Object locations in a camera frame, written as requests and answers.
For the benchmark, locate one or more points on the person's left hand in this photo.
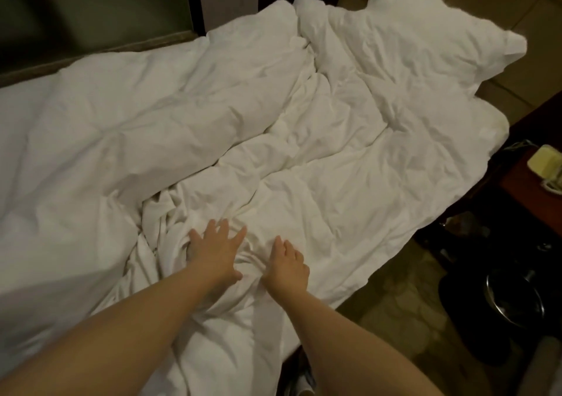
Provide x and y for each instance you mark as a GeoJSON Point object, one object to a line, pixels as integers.
{"type": "Point", "coordinates": [218, 255]}

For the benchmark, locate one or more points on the person's right hand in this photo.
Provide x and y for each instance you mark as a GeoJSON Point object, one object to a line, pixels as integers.
{"type": "Point", "coordinates": [286, 273]}

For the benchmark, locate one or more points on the white duvet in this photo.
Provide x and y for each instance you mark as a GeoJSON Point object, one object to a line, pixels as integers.
{"type": "Point", "coordinates": [176, 128]}

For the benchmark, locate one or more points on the white bed sheet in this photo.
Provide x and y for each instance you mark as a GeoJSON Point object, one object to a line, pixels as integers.
{"type": "Point", "coordinates": [493, 128]}

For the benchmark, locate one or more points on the white pillow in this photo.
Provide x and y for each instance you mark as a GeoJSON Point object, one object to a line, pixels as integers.
{"type": "Point", "coordinates": [439, 31]}

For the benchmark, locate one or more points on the person's right forearm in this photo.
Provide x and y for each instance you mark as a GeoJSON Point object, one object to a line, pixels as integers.
{"type": "Point", "coordinates": [351, 356]}

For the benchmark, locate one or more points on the person's left forearm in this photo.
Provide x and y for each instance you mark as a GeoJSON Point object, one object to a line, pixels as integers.
{"type": "Point", "coordinates": [114, 339]}

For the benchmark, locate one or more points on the black trash bin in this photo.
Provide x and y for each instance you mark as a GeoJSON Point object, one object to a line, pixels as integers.
{"type": "Point", "coordinates": [514, 303]}

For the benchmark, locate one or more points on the reddish wooden nightstand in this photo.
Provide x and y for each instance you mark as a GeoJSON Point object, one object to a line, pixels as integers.
{"type": "Point", "coordinates": [536, 202]}

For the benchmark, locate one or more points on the frosted glass partition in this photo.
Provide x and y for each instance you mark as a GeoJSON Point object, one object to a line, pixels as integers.
{"type": "Point", "coordinates": [88, 9]}

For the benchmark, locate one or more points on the yellow telephone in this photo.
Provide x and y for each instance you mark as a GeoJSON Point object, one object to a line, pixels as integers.
{"type": "Point", "coordinates": [546, 165]}

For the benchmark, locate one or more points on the beige padded headboard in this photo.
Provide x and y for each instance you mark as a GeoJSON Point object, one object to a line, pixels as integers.
{"type": "Point", "coordinates": [527, 13]}

